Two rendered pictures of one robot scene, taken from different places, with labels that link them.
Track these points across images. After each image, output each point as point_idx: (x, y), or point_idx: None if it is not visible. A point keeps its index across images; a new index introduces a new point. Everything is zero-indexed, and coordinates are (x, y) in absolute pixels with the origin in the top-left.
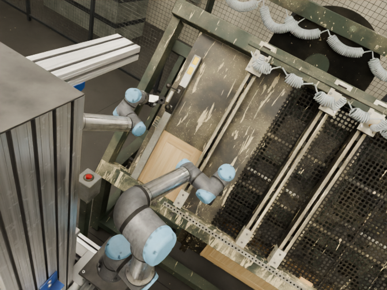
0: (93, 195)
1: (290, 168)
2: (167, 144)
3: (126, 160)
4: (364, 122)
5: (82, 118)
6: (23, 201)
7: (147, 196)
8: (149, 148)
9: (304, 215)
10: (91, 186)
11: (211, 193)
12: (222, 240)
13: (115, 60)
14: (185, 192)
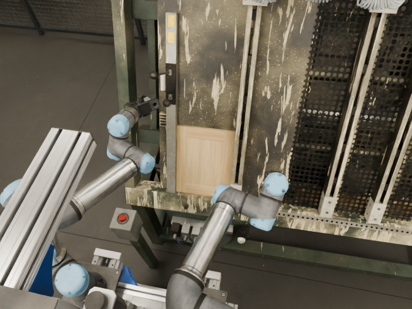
0: (138, 231)
1: (356, 106)
2: (189, 139)
3: (153, 168)
4: None
5: (73, 306)
6: None
7: (196, 280)
8: (171, 154)
9: (395, 155)
10: (130, 228)
11: (268, 219)
12: (302, 218)
13: (69, 184)
14: (236, 186)
